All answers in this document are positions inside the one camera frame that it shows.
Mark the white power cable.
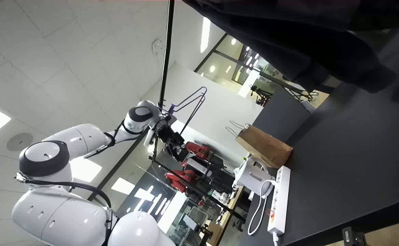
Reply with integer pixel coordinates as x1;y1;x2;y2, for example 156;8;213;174
245;179;276;238

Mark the black clothes rail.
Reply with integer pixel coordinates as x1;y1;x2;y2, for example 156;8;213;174
157;0;176;113

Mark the brown paper bag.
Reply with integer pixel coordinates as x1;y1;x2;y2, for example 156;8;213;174
224;119;295;170

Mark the black hanging garment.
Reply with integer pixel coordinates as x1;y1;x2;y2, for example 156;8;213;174
183;0;399;96

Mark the purple clothes hanger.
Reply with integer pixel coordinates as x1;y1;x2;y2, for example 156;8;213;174
167;85;209;138

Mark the round grey ceiling speaker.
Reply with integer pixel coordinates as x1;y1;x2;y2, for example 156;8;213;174
6;131;34;153

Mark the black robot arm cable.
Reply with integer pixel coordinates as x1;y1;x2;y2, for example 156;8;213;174
14;174;115;216

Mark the white power strip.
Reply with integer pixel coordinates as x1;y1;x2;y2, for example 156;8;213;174
265;165;292;236

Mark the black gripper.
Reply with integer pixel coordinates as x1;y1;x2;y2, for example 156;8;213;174
154;115;189;161

